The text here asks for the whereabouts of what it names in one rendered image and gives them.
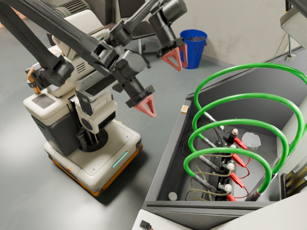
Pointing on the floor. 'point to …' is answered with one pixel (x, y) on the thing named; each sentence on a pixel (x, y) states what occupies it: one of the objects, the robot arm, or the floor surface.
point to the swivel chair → (124, 8)
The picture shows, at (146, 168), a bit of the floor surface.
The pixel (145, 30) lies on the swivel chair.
